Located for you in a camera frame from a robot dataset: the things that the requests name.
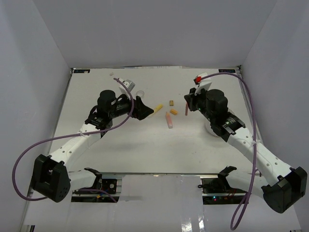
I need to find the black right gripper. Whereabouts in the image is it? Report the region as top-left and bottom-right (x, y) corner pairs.
(185, 86), (215, 123)

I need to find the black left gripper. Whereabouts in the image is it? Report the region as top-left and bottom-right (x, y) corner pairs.
(109, 90), (154, 121)

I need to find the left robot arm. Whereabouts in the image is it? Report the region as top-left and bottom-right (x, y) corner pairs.
(30, 90), (154, 203)

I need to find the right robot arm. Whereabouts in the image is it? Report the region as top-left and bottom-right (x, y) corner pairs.
(184, 88), (308, 214)

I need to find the yellow highlighter pen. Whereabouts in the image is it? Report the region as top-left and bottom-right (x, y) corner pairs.
(150, 104), (163, 116)

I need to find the clear tape roll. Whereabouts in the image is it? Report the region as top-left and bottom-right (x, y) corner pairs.
(136, 90), (145, 99)

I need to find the white round desk organizer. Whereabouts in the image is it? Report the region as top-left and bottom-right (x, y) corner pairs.
(204, 121), (219, 137)

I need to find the right black corner label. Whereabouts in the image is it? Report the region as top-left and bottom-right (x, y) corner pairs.
(218, 69), (236, 73)

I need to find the black corner label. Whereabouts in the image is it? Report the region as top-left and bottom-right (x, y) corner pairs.
(218, 69), (236, 73)
(74, 69), (90, 73)

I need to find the left black corner label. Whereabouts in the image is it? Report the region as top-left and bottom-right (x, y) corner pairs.
(74, 69), (90, 73)

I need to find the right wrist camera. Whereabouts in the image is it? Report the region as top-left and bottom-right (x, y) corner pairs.
(194, 72), (212, 96)

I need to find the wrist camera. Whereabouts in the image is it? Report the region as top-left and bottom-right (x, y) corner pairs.
(119, 78), (135, 94)
(194, 72), (212, 96)

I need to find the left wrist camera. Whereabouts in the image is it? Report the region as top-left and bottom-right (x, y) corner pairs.
(119, 78), (135, 94)

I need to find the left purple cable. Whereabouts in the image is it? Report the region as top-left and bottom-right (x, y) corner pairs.
(12, 77), (135, 202)

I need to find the purple cable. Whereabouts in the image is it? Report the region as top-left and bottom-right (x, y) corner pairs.
(201, 72), (259, 231)
(12, 77), (135, 202)

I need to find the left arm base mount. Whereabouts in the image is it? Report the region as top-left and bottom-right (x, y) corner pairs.
(69, 168), (122, 203)

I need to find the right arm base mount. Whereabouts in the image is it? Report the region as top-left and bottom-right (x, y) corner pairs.
(197, 166), (247, 205)

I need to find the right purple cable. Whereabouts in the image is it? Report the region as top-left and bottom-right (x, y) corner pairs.
(201, 72), (259, 231)

